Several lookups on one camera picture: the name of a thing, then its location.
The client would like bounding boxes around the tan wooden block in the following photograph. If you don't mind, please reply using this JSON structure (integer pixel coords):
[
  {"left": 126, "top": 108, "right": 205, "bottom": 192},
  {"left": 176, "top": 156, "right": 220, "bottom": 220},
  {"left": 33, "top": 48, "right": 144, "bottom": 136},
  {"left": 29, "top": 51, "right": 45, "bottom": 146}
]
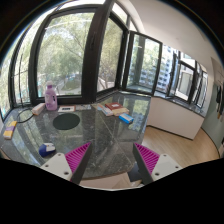
[{"left": 112, "top": 107, "right": 129, "bottom": 117}]

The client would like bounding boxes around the beige box by bottle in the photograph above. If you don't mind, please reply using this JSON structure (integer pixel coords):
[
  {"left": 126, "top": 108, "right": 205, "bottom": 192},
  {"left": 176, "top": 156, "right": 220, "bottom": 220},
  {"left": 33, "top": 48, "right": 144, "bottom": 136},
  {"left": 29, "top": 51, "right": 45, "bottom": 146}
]
[{"left": 32, "top": 103, "right": 45, "bottom": 116}]

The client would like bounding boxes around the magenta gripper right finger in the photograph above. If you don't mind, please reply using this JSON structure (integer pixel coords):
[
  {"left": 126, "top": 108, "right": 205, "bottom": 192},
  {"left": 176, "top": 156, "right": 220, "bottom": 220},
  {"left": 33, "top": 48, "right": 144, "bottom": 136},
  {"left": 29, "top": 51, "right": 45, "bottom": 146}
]
[{"left": 133, "top": 143, "right": 182, "bottom": 185}]

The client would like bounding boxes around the light blue booklet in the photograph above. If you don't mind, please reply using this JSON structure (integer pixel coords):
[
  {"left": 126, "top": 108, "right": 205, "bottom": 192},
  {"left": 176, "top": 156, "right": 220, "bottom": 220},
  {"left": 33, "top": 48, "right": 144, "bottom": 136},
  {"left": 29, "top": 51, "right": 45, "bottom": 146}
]
[{"left": 97, "top": 104, "right": 113, "bottom": 116}]

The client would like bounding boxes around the white flat card box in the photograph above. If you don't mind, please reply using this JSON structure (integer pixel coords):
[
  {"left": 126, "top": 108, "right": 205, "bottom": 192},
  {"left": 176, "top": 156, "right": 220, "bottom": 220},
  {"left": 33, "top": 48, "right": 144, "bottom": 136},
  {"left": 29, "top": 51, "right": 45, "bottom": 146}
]
[{"left": 58, "top": 106, "right": 75, "bottom": 113}]

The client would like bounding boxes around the round black mouse pad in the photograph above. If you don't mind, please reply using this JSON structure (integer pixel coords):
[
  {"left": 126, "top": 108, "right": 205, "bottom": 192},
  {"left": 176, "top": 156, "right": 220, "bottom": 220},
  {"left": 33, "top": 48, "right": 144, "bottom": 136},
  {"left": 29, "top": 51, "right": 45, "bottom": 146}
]
[{"left": 53, "top": 113, "right": 80, "bottom": 130}]

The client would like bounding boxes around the black cable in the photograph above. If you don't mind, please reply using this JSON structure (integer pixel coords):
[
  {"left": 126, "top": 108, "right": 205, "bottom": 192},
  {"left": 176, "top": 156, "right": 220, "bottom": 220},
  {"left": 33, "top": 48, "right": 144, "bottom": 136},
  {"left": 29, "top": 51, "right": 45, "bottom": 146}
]
[{"left": 16, "top": 107, "right": 35, "bottom": 124}]

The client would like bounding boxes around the blue small box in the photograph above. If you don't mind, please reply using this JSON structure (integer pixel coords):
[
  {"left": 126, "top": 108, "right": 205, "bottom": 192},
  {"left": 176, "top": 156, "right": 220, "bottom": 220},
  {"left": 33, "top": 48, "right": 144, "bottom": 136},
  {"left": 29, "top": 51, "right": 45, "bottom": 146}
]
[{"left": 119, "top": 113, "right": 134, "bottom": 124}]

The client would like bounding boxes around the purple detergent bottle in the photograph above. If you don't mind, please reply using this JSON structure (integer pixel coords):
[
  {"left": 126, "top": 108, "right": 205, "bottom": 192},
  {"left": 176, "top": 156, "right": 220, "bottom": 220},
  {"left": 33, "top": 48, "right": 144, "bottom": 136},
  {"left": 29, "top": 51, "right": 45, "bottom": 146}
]
[{"left": 45, "top": 81, "right": 58, "bottom": 111}]

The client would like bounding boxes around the red book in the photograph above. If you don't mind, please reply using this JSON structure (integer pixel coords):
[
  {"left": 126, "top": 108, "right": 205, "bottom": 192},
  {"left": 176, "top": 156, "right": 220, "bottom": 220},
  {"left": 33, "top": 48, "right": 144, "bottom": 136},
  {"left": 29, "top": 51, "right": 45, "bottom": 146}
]
[{"left": 105, "top": 102, "right": 123, "bottom": 111}]

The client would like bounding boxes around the yellow purple sponge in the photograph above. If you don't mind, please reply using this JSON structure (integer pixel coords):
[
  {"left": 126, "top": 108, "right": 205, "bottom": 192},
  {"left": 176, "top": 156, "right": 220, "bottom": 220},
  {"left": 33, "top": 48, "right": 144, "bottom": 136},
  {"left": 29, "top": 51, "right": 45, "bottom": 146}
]
[{"left": 3, "top": 121, "right": 17, "bottom": 140}]

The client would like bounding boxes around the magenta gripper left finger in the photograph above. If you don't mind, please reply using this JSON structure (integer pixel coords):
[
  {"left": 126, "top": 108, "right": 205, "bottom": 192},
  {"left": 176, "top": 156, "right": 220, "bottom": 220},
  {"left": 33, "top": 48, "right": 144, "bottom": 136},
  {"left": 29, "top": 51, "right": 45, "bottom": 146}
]
[{"left": 41, "top": 142, "right": 92, "bottom": 184}]

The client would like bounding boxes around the blue and white mouse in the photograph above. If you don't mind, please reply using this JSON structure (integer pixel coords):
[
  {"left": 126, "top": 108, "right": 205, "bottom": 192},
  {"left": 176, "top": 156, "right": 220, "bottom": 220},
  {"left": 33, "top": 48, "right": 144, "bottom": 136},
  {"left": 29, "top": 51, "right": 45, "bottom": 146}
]
[{"left": 39, "top": 143, "right": 55, "bottom": 157}]

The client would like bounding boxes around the grey flat packet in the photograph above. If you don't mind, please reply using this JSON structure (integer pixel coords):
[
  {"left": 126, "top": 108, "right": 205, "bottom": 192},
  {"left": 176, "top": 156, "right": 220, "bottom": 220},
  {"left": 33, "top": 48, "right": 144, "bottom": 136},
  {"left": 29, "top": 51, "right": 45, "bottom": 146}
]
[{"left": 76, "top": 104, "right": 91, "bottom": 111}]

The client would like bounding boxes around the black window frame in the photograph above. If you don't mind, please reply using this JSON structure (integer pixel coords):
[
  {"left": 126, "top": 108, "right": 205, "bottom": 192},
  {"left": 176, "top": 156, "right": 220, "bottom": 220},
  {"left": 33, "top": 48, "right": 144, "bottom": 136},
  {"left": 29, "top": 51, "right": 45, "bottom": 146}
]
[{"left": 7, "top": 0, "right": 209, "bottom": 109}]

